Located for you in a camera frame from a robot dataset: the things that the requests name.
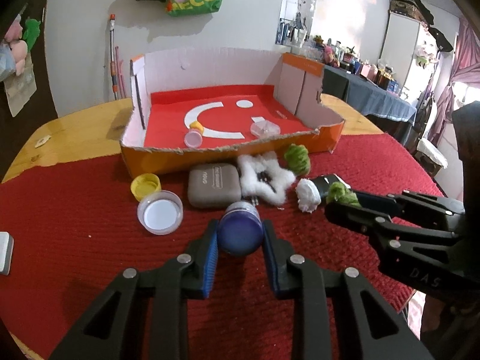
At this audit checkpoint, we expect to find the purple ink bottle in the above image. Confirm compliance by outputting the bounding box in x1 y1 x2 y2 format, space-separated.
217 201 264 256

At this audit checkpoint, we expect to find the clear round plastic lid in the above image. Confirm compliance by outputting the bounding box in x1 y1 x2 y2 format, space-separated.
137 190 184 236

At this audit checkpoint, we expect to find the green fuzzy scrunchie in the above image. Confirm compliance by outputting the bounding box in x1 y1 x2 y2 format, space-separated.
326 181 361 207
283 144 311 176

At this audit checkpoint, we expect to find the white fluffy star clip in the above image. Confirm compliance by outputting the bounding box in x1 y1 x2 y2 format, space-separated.
238 151 296 206

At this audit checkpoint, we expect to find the yellow plastic lid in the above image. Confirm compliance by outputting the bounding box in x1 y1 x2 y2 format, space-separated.
130 173 161 202

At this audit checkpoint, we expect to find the grey earbuds case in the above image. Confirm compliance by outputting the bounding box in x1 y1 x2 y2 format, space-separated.
187 163 242 208

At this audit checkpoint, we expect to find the dark cloth side table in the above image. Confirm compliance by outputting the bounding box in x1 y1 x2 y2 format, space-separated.
322 66 416 145

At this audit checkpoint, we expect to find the red knitted table cloth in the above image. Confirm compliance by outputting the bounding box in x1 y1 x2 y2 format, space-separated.
1 135 434 359

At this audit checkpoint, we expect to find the clear small plastic box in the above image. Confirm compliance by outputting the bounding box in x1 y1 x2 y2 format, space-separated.
250 120 281 139

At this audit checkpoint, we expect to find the white cabinet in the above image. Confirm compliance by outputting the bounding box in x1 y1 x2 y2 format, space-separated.
380 12 438 105

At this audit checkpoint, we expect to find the white small device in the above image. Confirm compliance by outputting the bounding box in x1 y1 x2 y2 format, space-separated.
0 232 14 275

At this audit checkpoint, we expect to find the small pink yellow bottle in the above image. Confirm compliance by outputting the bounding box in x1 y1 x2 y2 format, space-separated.
184 120 204 149

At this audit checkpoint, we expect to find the small white sticker tag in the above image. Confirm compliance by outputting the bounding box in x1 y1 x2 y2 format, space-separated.
35 135 51 148

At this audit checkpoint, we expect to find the orange white cardboard box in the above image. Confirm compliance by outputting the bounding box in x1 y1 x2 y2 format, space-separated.
120 47 344 176

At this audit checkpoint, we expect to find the pink plush toy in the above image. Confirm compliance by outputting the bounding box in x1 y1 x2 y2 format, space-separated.
4 15 28 76

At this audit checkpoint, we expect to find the green plush toy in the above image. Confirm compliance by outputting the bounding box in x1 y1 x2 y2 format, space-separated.
22 18 41 53

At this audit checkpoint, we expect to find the silver orange broom handle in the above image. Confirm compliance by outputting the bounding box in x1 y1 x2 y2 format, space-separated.
109 14 119 100

